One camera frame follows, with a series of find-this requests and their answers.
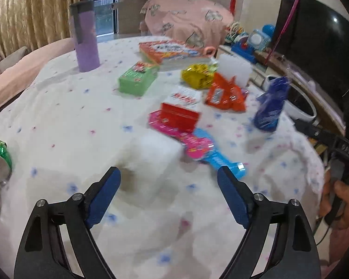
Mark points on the red and white carton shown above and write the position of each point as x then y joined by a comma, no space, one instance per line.
181,109

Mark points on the blue toy play set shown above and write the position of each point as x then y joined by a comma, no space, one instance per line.
245,50

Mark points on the orange snack bag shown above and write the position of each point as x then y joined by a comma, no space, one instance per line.
225,94

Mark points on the white foam fruit net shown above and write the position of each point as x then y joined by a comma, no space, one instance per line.
234,67

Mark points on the colourful children's book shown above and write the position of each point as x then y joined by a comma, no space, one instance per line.
172,54

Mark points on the blue spiky ball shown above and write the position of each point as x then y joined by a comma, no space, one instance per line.
269,30

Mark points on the white TV cabinet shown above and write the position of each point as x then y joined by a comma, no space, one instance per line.
261,77

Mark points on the pink toy package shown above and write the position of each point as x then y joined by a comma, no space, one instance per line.
196,148

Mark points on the pink hula hoop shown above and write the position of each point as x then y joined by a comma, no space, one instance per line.
283,30

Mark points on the ferris wheel toy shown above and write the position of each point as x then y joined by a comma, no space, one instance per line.
233,30

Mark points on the pink kettlebell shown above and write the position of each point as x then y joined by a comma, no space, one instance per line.
209,51

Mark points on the pink heart-patterned cover furniture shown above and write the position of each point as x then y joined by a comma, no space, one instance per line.
198,23

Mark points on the blue fish toy package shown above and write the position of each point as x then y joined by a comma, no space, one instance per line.
216,159

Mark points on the sofa with pink covers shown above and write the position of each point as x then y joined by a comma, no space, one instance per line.
17,78

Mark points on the blue Oreo bag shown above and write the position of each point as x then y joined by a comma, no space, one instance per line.
271,105

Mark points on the black television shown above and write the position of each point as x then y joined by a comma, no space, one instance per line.
317,41

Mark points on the white trash bin black liner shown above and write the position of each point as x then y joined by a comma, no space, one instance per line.
298,105

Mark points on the purple thermos bottle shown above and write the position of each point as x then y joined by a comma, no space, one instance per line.
83,33

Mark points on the yellow snack wrapper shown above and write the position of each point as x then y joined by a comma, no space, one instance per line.
199,76

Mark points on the white floral tablecloth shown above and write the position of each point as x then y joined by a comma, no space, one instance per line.
169,218

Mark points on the gold curtains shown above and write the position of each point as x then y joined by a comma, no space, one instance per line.
33,23

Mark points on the green snack box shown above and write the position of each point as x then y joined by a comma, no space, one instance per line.
138,78

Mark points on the person's right hand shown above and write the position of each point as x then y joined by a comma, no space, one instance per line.
341,190

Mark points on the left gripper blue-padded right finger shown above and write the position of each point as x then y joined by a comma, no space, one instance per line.
293,254

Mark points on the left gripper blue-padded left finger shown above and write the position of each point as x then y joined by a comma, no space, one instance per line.
41,253

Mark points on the light blue toy speaker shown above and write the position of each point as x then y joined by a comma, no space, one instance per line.
258,40

